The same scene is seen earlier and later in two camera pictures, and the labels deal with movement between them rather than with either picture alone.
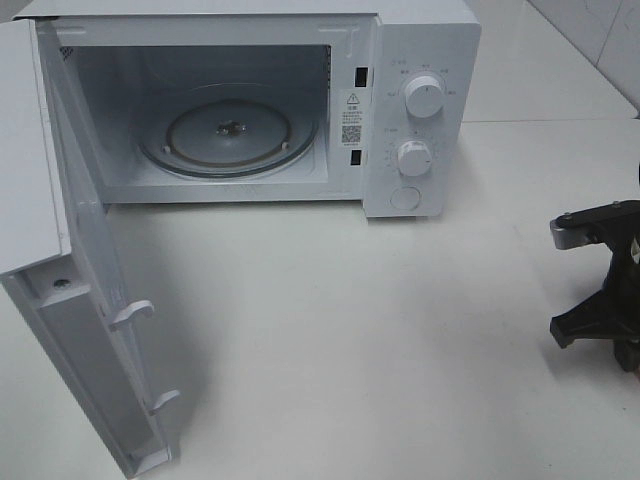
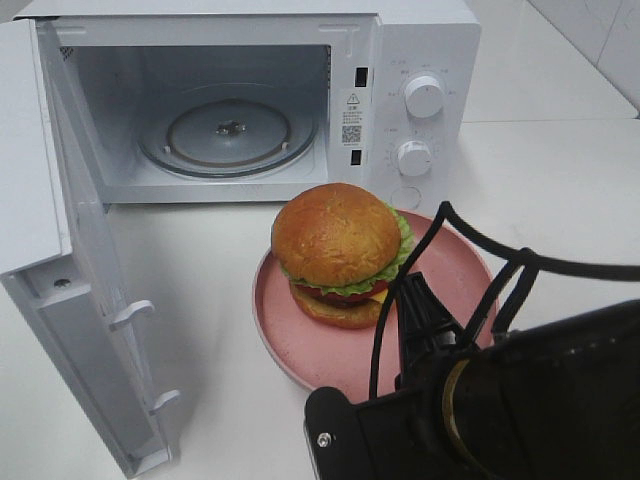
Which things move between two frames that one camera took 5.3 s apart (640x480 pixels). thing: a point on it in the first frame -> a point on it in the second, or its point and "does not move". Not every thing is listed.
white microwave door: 60,262 does not move
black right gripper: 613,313 -> 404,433
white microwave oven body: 371,102 does not move
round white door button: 405,198 does not move
